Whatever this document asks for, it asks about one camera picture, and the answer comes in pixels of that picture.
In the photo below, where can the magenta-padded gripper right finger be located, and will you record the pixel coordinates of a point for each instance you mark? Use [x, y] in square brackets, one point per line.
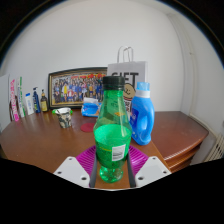
[151, 170]

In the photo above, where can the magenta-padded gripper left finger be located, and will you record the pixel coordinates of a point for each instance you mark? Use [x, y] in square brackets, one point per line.
[71, 170]

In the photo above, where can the green plastic bottle black cap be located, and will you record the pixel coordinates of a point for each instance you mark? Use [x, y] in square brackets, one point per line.
[112, 133]

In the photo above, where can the white patterned mug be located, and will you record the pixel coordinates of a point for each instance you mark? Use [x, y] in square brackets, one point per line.
[64, 119]

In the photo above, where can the blue detergent bottle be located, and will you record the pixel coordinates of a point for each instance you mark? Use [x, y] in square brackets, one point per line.
[143, 116]

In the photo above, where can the blue tissue pack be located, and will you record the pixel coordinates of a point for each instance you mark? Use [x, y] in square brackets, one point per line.
[90, 108]

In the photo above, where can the white radiator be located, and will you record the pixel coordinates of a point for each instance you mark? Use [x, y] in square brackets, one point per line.
[216, 150]

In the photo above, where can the amber pump bottle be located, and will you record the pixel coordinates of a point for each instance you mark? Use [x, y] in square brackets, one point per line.
[44, 104]

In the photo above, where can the dark blue pump bottle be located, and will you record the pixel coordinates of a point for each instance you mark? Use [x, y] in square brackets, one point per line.
[36, 103]

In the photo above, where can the white tube bottle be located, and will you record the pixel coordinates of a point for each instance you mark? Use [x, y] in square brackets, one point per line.
[29, 105]

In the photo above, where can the framed group photo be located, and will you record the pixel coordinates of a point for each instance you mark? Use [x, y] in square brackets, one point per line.
[75, 88]

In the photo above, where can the tall green and white box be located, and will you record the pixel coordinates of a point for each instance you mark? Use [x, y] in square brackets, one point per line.
[21, 98]

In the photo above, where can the tall pink and white box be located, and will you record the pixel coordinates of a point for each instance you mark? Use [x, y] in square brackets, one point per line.
[14, 101]

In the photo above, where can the white paper gift bag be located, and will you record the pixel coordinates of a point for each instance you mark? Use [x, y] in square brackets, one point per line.
[133, 71]

